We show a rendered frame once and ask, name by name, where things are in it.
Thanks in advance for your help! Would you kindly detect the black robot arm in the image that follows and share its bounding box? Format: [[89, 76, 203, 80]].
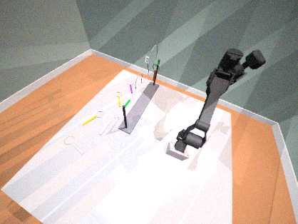
[[175, 49, 244, 153]]

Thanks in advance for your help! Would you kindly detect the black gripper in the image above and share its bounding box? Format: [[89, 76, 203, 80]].
[[230, 49, 266, 85]]

